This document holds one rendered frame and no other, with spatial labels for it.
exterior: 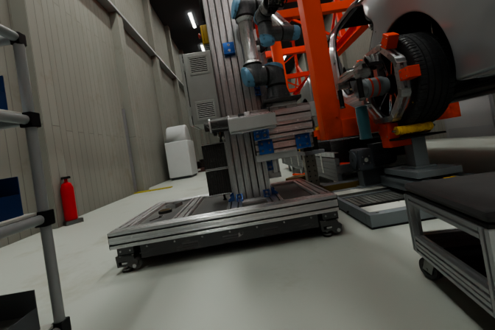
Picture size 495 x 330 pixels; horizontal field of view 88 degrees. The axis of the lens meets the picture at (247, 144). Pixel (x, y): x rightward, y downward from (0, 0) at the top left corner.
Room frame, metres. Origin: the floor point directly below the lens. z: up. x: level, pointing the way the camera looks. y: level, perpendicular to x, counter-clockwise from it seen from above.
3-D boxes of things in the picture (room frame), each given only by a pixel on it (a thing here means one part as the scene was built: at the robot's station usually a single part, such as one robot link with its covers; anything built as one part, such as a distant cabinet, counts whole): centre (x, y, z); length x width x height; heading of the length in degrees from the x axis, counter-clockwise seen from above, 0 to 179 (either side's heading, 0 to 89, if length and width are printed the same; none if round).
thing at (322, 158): (3.61, -0.79, 0.28); 2.47 x 0.09 x 0.22; 1
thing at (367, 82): (1.87, -0.96, 0.85); 0.21 x 0.14 x 0.14; 91
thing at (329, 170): (3.61, -1.17, 0.14); 2.47 x 0.85 x 0.27; 1
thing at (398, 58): (1.87, -1.03, 0.85); 0.54 x 0.07 x 0.54; 1
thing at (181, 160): (8.12, 2.11, 0.82); 0.83 x 0.74 x 1.65; 2
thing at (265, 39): (1.30, -0.20, 1.12); 0.11 x 0.08 x 0.11; 106
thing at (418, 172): (1.88, -1.20, 0.32); 0.40 x 0.30 x 0.28; 1
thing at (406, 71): (1.56, -1.04, 0.85); 0.09 x 0.08 x 0.07; 1
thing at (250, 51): (1.55, -0.11, 1.19); 0.15 x 0.12 x 0.55; 106
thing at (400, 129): (1.76, -1.13, 0.51); 0.29 x 0.06 x 0.06; 91
